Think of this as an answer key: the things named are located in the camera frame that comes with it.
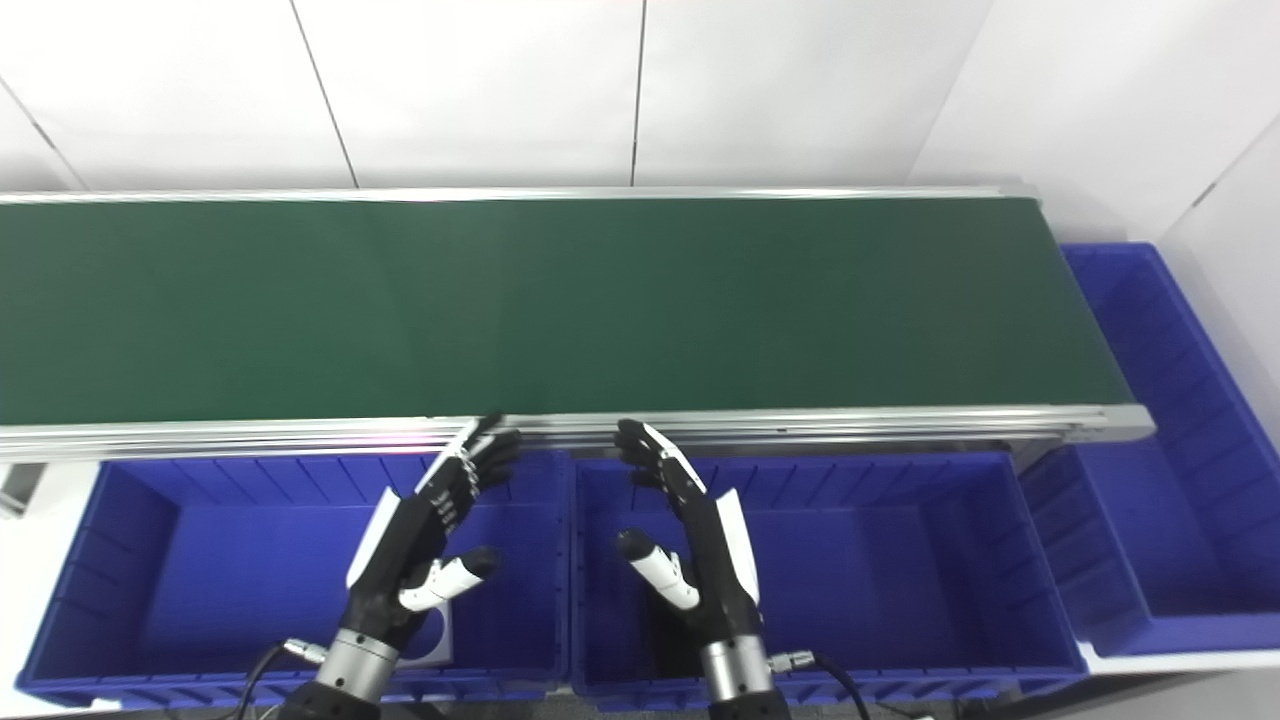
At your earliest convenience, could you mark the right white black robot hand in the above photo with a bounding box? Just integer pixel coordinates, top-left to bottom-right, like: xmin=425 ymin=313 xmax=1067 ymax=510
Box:
xmin=613 ymin=418 xmax=767 ymax=650

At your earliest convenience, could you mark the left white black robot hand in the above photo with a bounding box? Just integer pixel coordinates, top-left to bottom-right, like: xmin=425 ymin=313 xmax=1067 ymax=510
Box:
xmin=345 ymin=412 xmax=524 ymax=647

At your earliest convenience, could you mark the white square part round hole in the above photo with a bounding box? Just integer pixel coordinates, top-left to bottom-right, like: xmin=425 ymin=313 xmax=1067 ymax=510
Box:
xmin=403 ymin=597 xmax=457 ymax=670

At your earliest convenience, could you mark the blue plastic bin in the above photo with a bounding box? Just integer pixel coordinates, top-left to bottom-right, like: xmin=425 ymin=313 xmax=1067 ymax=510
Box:
xmin=1017 ymin=242 xmax=1280 ymax=657
xmin=15 ymin=449 xmax=574 ymax=710
xmin=569 ymin=449 xmax=1090 ymax=714

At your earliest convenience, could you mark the green conveyor belt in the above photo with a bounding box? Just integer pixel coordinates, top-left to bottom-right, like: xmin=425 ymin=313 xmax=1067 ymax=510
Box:
xmin=0 ymin=197 xmax=1137 ymax=427
xmin=0 ymin=183 xmax=1159 ymax=518

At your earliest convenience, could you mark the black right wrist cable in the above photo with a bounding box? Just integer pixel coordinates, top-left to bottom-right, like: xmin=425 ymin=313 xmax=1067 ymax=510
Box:
xmin=767 ymin=650 xmax=873 ymax=720

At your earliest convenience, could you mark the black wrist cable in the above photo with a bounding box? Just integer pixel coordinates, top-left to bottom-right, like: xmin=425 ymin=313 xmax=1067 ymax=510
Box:
xmin=767 ymin=650 xmax=873 ymax=720
xmin=235 ymin=640 xmax=332 ymax=720

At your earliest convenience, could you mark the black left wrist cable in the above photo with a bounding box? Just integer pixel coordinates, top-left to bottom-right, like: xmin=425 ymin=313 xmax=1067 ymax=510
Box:
xmin=235 ymin=640 xmax=332 ymax=720

